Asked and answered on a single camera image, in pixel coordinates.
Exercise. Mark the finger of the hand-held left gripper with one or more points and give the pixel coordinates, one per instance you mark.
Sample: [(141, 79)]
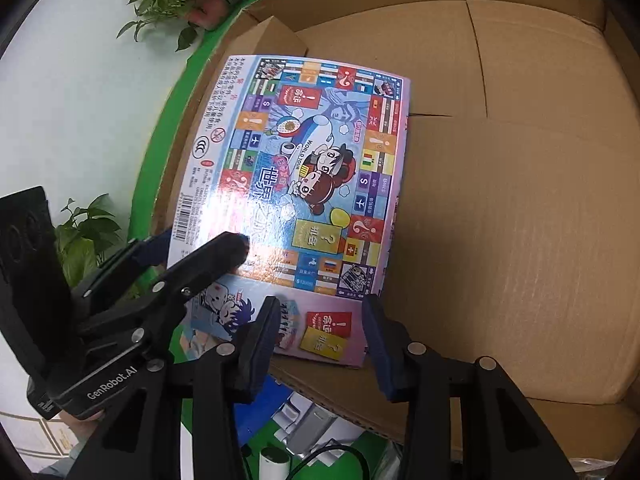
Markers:
[(220, 257), (156, 249)]

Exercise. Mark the blue flat item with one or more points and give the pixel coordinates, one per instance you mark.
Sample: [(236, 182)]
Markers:
[(260, 410)]

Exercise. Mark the person's left hand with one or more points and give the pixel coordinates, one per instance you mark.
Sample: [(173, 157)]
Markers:
[(90, 416)]

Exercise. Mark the white grey plastic item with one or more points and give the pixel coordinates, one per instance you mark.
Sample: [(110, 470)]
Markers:
[(315, 425)]

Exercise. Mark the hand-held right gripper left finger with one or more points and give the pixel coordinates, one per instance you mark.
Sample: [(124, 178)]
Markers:
[(257, 360)]

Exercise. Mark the colourful board game box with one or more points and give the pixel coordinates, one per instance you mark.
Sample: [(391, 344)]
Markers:
[(320, 160)]

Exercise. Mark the brown cardboard box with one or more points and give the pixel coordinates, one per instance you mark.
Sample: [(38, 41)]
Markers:
[(500, 210)]

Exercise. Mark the leafy green plant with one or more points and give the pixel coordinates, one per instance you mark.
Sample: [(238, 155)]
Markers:
[(85, 245)]

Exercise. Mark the white hair dryer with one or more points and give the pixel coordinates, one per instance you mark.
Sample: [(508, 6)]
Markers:
[(274, 466)]

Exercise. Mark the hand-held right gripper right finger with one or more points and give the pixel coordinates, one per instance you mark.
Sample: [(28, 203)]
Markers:
[(380, 355)]

